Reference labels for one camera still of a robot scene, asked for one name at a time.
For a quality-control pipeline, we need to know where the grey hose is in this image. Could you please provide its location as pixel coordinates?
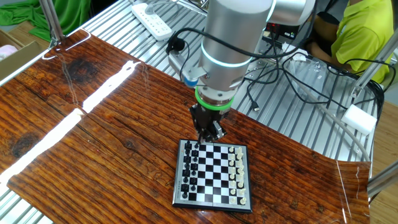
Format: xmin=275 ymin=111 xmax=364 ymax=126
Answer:
xmin=292 ymin=79 xmax=371 ymax=162

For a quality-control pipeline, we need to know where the black white magnetic chessboard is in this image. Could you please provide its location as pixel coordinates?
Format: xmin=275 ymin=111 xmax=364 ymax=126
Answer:
xmin=172 ymin=139 xmax=253 ymax=214

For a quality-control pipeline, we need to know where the black cable bundle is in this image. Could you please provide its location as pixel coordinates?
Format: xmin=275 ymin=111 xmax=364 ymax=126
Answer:
xmin=323 ymin=57 xmax=397 ymax=125

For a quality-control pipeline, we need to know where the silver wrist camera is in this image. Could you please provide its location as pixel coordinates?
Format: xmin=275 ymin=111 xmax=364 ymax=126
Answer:
xmin=167 ymin=51 xmax=208 ymax=88

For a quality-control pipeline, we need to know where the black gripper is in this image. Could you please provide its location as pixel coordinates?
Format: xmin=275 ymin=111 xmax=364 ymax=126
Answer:
xmin=189 ymin=105 xmax=231 ymax=144

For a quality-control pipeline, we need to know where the white crumpled paper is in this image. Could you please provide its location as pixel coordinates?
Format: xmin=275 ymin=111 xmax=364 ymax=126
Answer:
xmin=280 ymin=42 xmax=309 ymax=62

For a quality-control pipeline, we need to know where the person in yellow shirt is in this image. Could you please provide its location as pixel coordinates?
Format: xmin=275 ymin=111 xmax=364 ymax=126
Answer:
xmin=306 ymin=0 xmax=395 ymax=84

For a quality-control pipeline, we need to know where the aluminium frame post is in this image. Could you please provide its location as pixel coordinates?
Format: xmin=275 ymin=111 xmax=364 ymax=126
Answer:
xmin=39 ymin=0 xmax=67 ymax=48
xmin=350 ymin=27 xmax=398 ymax=99
xmin=366 ymin=160 xmax=398 ymax=198

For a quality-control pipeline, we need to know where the pink soft item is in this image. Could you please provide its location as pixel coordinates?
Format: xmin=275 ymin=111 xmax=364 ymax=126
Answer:
xmin=0 ymin=44 xmax=19 ymax=62

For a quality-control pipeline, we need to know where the clear plastic sheet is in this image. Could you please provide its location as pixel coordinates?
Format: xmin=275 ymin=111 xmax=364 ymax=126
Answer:
xmin=281 ymin=55 xmax=346 ymax=94

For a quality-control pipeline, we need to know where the bright green cloth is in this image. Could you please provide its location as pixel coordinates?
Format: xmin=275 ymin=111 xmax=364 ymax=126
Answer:
xmin=0 ymin=0 xmax=92 ymax=43

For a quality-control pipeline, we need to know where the silver robot mounting plate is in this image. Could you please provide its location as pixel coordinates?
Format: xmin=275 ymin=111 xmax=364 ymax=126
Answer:
xmin=244 ymin=46 xmax=283 ymax=83

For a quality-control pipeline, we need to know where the brown cardboard box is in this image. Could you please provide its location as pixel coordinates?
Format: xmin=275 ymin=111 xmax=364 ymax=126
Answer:
xmin=0 ymin=29 xmax=44 ymax=82

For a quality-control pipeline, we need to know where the black red digit display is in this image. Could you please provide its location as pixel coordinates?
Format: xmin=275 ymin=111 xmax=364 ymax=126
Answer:
xmin=264 ymin=22 xmax=301 ymax=40

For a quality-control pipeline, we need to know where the wood grain table mat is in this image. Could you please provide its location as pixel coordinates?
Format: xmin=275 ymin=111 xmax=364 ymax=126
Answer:
xmin=0 ymin=28 xmax=373 ymax=224

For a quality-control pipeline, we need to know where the white adapter block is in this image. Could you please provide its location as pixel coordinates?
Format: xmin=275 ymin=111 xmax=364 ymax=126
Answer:
xmin=340 ymin=103 xmax=378 ymax=136

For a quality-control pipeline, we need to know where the white power strip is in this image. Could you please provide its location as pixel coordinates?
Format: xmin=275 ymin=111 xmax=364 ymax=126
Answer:
xmin=131 ymin=2 xmax=173 ymax=42

